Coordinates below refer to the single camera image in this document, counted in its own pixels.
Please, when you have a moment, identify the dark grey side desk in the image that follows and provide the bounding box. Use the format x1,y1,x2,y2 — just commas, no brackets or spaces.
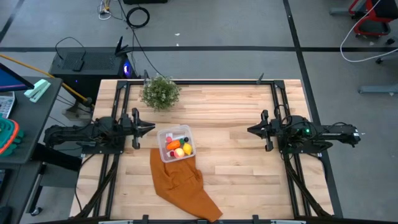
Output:
0,76,83,223

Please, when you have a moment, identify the black computer tower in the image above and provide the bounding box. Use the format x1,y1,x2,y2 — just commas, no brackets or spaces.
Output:
49,46,137,103

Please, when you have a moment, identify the black metal table frame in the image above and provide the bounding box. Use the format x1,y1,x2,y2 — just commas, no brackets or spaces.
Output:
70,79,343,224

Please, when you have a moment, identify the long black floor cable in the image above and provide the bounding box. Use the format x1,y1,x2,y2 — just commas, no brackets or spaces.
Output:
117,0,166,78

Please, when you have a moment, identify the black cable coil on floor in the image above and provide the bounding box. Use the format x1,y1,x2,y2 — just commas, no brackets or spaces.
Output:
125,7,150,30

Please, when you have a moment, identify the orange brown cloth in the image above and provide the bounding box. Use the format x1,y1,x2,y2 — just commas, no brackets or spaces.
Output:
149,148,224,222

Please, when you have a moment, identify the black cable on computer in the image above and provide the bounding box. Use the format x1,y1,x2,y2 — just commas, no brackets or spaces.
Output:
55,36,87,72

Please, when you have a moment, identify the yellow pole with base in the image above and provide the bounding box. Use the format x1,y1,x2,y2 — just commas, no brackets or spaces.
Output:
0,54,94,121

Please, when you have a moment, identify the orange toy carrot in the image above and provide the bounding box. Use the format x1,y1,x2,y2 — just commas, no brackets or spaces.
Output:
166,138,186,151

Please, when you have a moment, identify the mint green stapler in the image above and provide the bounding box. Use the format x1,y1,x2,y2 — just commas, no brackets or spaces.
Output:
24,78,52,103

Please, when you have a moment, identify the teal and orange object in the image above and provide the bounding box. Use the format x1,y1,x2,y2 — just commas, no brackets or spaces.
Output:
0,116,25,157

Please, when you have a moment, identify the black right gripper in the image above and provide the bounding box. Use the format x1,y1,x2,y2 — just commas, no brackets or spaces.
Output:
247,109,282,152

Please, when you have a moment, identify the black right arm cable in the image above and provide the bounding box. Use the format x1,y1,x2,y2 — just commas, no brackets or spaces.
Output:
272,104,292,125

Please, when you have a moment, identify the green potted plant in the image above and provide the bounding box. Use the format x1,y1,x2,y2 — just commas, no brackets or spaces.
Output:
139,75,183,113

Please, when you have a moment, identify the black wifi antenna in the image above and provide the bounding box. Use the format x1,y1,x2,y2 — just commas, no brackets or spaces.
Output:
114,35,133,57

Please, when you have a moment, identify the computer monitor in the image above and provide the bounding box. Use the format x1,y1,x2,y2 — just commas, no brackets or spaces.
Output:
0,62,35,93

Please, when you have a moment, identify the grey table foot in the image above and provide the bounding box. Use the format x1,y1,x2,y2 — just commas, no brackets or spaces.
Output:
358,83,398,95

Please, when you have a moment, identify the white and yellow cable bundle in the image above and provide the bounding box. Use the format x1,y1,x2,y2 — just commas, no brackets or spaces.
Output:
98,0,113,21

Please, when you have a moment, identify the grey calculator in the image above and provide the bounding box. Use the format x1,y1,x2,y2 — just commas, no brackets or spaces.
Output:
0,91,16,119

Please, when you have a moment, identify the clear plastic tupperware container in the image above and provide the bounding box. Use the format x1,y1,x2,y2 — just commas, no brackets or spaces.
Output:
156,124,197,164

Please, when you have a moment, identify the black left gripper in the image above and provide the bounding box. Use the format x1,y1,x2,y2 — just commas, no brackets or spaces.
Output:
119,107,156,150

